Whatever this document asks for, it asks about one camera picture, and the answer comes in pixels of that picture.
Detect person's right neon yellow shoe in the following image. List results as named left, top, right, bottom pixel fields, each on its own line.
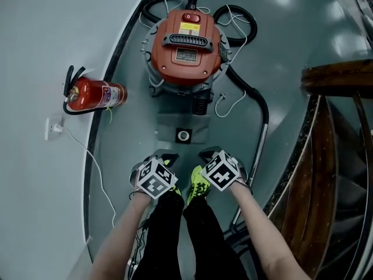
left=186, top=164, right=211, bottom=207

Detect person's neon yellow shoe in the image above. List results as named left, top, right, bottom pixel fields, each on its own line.
left=162, top=157, right=182, bottom=198
left=186, top=164, right=211, bottom=207

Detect person's left black trouser leg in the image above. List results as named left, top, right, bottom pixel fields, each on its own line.
left=136, top=190, right=187, bottom=280

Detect white wall socket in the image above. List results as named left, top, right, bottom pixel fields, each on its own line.
left=44, top=115, right=65, bottom=141

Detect grey fabric dust bag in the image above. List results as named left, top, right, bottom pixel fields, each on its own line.
left=156, top=113, right=211, bottom=145

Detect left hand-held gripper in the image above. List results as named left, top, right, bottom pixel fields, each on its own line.
left=129, top=149, right=180, bottom=201

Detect person's left forearm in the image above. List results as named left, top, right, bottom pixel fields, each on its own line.
left=86, top=191, right=156, bottom=280

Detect metal vacuum wand tube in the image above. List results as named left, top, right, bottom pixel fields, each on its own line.
left=231, top=121, right=269, bottom=229

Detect black ribbed vacuum hose piece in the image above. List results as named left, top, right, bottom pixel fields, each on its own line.
left=191, top=93, right=212, bottom=117

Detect thin white socket cable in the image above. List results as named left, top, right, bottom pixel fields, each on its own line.
left=65, top=128, right=117, bottom=229

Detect orange and grey vacuum cleaner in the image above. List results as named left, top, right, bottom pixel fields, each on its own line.
left=141, top=9, right=233, bottom=99

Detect thin black gripper cables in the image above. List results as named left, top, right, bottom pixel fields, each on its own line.
left=126, top=219, right=151, bottom=275

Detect person's right black trouser leg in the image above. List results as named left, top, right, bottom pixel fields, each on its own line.
left=182, top=196, right=249, bottom=280

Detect person's black trouser leg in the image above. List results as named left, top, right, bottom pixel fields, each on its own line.
left=182, top=196, right=249, bottom=280
left=136, top=190, right=187, bottom=280

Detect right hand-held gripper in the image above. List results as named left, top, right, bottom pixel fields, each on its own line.
left=198, top=146, right=249, bottom=193

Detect person's left neon yellow shoe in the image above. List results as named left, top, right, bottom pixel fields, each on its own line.
left=162, top=157, right=182, bottom=198

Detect red fire extinguisher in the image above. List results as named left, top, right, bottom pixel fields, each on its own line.
left=62, top=65, right=129, bottom=116

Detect person's right forearm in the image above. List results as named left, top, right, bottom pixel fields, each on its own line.
left=230, top=182, right=316, bottom=280

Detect black flexible vacuum hose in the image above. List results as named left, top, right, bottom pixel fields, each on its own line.
left=212, top=4, right=270, bottom=125

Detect white cable with metal plug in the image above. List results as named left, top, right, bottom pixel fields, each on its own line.
left=214, top=89, right=247, bottom=118

